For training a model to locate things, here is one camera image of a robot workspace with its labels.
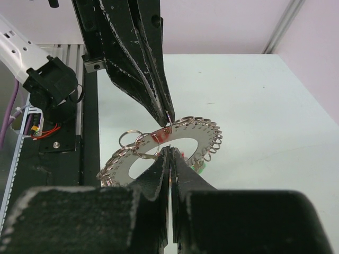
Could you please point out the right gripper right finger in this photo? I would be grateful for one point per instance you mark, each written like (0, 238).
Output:
(208, 220)

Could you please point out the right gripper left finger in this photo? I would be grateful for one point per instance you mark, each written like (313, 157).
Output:
(131, 219)

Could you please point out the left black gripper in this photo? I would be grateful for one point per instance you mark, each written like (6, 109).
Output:
(127, 36)

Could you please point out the red key tag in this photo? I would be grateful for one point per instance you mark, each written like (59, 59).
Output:
(160, 137)

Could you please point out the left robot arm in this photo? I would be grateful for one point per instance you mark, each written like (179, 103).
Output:
(50, 82)

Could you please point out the green key tag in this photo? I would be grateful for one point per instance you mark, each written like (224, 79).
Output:
(199, 166)

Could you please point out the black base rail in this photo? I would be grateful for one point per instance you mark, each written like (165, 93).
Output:
(61, 166)

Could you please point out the white cable duct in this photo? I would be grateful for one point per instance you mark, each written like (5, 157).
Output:
(10, 152)

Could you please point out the left aluminium frame post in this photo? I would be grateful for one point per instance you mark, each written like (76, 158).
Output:
(291, 11)

